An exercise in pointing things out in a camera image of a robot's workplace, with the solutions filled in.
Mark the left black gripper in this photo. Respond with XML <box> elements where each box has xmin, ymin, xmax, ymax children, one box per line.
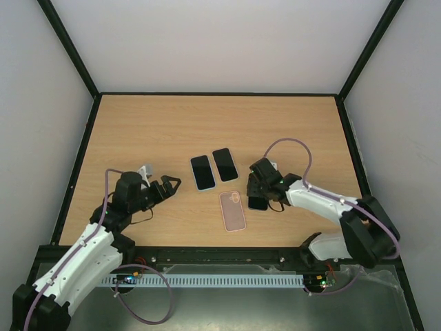
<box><xmin>129</xmin><ymin>176</ymin><xmax>181</xmax><ymax>214</ymax></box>

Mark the blue phone black screen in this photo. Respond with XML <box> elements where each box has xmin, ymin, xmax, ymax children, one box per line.
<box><xmin>247</xmin><ymin>197</ymin><xmax>268</xmax><ymax>211</ymax></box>

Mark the light blue phone case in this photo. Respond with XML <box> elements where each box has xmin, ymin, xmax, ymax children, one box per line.
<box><xmin>189</xmin><ymin>154</ymin><xmax>218</xmax><ymax>192</ymax></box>

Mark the pink translucent phone case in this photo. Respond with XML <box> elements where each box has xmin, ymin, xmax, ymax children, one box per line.
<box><xmin>219</xmin><ymin>191</ymin><xmax>246</xmax><ymax>232</ymax></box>

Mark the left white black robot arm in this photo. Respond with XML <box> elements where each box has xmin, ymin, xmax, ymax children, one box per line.
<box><xmin>12</xmin><ymin>169</ymin><xmax>181</xmax><ymax>330</ymax></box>

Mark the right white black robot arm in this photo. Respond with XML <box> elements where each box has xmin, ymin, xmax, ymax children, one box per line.
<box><xmin>248</xmin><ymin>157</ymin><xmax>400</xmax><ymax>270</ymax></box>

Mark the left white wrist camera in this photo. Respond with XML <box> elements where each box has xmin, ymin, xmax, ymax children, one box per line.
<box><xmin>137</xmin><ymin>164</ymin><xmax>153</xmax><ymax>185</ymax></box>

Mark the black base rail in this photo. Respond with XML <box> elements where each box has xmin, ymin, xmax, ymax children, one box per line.
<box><xmin>134</xmin><ymin>246</ymin><xmax>340</xmax><ymax>272</ymax></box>

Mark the white slotted cable duct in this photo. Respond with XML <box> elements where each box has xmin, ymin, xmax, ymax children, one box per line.
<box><xmin>98</xmin><ymin>274</ymin><xmax>304</xmax><ymax>288</ymax></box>

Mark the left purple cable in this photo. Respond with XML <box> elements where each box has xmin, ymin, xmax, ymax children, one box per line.
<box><xmin>25</xmin><ymin>168</ymin><xmax>173</xmax><ymax>331</ymax></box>

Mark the black metal enclosure frame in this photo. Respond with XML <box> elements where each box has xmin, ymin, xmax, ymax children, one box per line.
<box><xmin>25</xmin><ymin>1</ymin><xmax>424</xmax><ymax>330</ymax></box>

